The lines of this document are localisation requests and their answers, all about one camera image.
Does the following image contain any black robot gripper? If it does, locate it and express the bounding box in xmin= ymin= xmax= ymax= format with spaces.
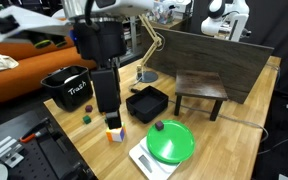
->
xmin=73 ymin=21 xmax=126 ymax=129

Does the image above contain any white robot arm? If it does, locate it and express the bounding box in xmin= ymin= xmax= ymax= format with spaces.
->
xmin=0 ymin=0 xmax=154 ymax=129

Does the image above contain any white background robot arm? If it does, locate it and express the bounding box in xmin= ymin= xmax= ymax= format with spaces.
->
xmin=201 ymin=0 xmax=251 ymax=42

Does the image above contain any white digital kitchen scale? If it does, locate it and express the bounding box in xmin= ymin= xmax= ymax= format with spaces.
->
xmin=129 ymin=138 xmax=180 ymax=180

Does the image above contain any multicolour rubiks cube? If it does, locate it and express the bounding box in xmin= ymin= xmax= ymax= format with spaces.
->
xmin=106 ymin=123 xmax=126 ymax=142

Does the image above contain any green small cube left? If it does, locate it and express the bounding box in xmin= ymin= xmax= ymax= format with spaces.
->
xmin=83 ymin=115 xmax=91 ymax=124

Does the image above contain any purple small cube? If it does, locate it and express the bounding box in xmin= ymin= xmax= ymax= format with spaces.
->
xmin=85 ymin=105 xmax=93 ymax=112

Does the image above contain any black open square box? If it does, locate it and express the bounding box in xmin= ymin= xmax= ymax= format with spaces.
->
xmin=126 ymin=86 xmax=169 ymax=124

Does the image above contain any dark purple cube on plate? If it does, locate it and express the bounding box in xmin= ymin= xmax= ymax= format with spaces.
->
xmin=155 ymin=121 xmax=164 ymax=131

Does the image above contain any black trash bin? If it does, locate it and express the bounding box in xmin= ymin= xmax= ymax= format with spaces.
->
xmin=41 ymin=65 xmax=93 ymax=112

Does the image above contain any wooden desk lamp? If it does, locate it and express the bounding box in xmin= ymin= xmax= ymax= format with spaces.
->
xmin=136 ymin=13 xmax=164 ymax=84

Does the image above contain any green plastic plate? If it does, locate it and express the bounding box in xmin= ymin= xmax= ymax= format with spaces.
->
xmin=146 ymin=120 xmax=196 ymax=164

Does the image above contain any small dark wooden stool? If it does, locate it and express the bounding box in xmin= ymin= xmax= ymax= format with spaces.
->
xmin=174 ymin=70 xmax=228 ymax=121

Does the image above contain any orange sofa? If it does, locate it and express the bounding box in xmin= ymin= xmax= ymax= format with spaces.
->
xmin=0 ymin=37 xmax=96 ymax=103

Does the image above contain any dark wooden backboard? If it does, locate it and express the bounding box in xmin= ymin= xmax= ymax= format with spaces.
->
xmin=146 ymin=28 xmax=273 ymax=104

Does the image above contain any orange handled clamp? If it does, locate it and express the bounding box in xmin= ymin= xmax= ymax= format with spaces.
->
xmin=19 ymin=118 xmax=50 ymax=143

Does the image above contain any grey cable on table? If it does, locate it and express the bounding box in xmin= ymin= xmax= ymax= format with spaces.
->
xmin=168 ymin=99 xmax=270 ymax=144

